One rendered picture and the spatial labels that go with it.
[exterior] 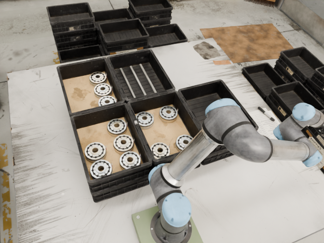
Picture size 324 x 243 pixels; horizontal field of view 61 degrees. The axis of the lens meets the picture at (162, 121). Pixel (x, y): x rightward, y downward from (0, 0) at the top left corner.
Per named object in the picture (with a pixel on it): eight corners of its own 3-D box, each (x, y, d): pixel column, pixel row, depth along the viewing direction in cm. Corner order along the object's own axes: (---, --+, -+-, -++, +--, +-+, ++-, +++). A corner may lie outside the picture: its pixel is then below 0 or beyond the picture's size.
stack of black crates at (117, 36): (138, 56, 296) (139, 18, 261) (147, 74, 279) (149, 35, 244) (101, 62, 284) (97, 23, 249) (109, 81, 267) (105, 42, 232)
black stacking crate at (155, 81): (173, 103, 165) (176, 89, 156) (127, 115, 156) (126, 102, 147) (150, 62, 187) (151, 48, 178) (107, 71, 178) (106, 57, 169)
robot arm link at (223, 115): (151, 208, 115) (239, 121, 86) (141, 177, 124) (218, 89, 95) (173, 206, 122) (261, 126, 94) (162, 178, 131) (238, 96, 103)
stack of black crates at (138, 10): (159, 30, 329) (163, -7, 294) (169, 45, 312) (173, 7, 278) (128, 35, 318) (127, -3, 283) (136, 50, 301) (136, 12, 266)
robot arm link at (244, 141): (257, 149, 80) (331, 154, 108) (238, 122, 87) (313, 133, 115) (232, 172, 87) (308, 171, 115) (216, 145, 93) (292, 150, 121)
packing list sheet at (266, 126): (299, 145, 167) (299, 144, 166) (268, 155, 160) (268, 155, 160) (267, 107, 185) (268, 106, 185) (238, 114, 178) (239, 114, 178)
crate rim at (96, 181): (153, 165, 126) (153, 163, 125) (88, 186, 117) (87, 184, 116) (126, 104, 148) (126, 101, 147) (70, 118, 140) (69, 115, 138)
